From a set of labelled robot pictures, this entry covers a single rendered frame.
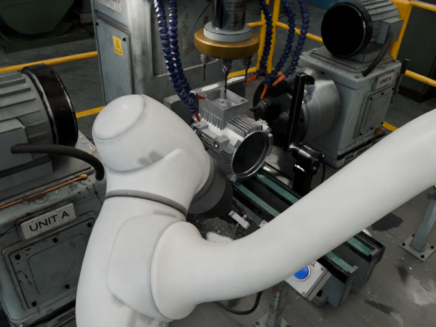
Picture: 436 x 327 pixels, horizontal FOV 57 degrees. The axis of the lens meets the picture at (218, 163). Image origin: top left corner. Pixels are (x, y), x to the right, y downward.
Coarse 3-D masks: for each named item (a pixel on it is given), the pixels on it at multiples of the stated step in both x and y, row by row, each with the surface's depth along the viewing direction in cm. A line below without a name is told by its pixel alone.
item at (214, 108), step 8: (208, 96) 124; (216, 96) 126; (224, 96) 127; (232, 96) 124; (200, 104) 122; (208, 104) 119; (216, 104) 117; (224, 104) 121; (232, 104) 124; (240, 104) 118; (248, 104) 120; (200, 112) 124; (208, 112) 120; (216, 112) 117; (224, 112) 115; (232, 112) 117; (240, 112) 119; (208, 120) 122; (216, 120) 119; (224, 120) 117
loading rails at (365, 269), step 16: (256, 176) 127; (272, 176) 126; (240, 192) 119; (256, 192) 129; (272, 192) 123; (288, 192) 121; (256, 208) 115; (272, 208) 115; (352, 240) 106; (368, 240) 105; (336, 256) 101; (352, 256) 106; (368, 256) 102; (336, 272) 98; (352, 272) 96; (368, 272) 106; (336, 288) 100; (320, 304) 102; (336, 304) 102
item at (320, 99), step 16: (272, 80) 132; (288, 80) 128; (320, 80) 133; (256, 96) 140; (272, 96) 134; (288, 96) 128; (304, 96) 126; (320, 96) 130; (336, 96) 134; (256, 112) 143; (272, 112) 136; (288, 112) 129; (304, 112) 126; (320, 112) 130; (336, 112) 136; (272, 128) 139; (304, 128) 128; (320, 128) 134
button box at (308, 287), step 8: (264, 224) 86; (312, 264) 78; (320, 264) 77; (312, 272) 77; (320, 272) 76; (328, 272) 78; (288, 280) 78; (296, 280) 78; (304, 280) 77; (312, 280) 76; (320, 280) 77; (296, 288) 77; (304, 288) 76; (312, 288) 76; (320, 288) 79; (304, 296) 76; (312, 296) 79
